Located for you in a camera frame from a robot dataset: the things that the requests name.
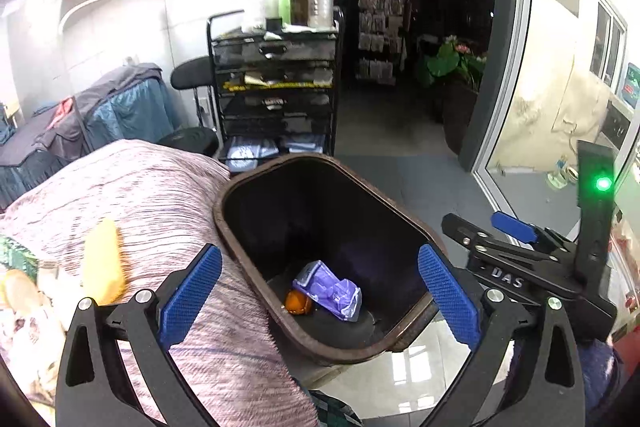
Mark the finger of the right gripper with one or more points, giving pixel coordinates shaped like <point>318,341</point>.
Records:
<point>521,231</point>

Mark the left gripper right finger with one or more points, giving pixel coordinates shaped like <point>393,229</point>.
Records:
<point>546,389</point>

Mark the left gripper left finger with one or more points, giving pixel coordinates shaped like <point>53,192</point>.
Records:
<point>94,388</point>

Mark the yellow sponge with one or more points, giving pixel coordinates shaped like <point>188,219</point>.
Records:
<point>102,275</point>

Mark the purple plastic bag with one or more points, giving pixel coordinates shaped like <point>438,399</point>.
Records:
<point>342,298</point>

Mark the orange fruit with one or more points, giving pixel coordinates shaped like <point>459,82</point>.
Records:
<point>298,303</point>

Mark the dark brown trash bin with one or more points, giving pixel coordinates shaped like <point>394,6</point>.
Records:
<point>300,208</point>

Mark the green patterned package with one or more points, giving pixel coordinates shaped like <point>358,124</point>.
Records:
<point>16,256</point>

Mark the potted green plant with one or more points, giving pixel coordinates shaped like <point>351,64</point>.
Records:
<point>456,57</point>

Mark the purple striped bed cover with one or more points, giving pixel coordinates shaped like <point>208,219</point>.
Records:
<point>161,201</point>

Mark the black mesh drawer cart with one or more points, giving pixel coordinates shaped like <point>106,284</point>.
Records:
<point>275,92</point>

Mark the blue covered massage bed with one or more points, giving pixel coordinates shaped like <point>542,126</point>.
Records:
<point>130,102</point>

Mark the clear plastic bottle red cap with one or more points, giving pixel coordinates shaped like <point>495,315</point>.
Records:
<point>321,13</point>

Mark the dark brown glass bottle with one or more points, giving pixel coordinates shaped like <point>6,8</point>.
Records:
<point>299,12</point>

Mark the black round stool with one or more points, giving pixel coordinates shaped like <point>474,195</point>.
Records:
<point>200,139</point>

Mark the white floor lamp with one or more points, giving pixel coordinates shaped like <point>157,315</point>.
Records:
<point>66,70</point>

